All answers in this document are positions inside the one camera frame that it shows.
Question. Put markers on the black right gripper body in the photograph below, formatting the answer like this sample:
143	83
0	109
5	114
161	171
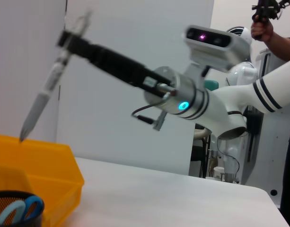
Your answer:
121	68

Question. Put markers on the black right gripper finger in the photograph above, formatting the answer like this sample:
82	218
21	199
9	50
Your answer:
65	41

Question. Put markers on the silver white pen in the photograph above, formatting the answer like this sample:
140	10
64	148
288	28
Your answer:
39	104

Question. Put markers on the black handheld controller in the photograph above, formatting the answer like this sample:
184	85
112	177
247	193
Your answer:
263	11

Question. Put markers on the blue scissors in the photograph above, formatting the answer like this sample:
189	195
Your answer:
7	214

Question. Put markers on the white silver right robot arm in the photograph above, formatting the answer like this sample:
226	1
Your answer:
206	104

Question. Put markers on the operator forearm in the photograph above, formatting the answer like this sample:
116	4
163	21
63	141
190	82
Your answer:
282	48

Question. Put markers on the black mesh pen holder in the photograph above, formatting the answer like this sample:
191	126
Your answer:
17	196

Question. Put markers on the operator hand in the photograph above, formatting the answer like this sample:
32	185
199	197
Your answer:
263	30

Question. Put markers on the black chair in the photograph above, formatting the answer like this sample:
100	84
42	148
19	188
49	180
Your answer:
205	146

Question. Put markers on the yellow plastic bin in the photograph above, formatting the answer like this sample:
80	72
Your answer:
45	160

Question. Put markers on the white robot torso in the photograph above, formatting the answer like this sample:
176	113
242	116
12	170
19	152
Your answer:
241	73

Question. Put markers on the white robot head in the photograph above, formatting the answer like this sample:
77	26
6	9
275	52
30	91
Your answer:
244	35

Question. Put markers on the white cup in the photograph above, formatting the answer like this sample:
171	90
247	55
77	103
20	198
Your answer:
218	172

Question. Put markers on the white cabinet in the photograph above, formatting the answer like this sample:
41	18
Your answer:
270	165

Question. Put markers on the right wrist camera housing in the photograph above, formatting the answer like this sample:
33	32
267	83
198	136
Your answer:
213	47

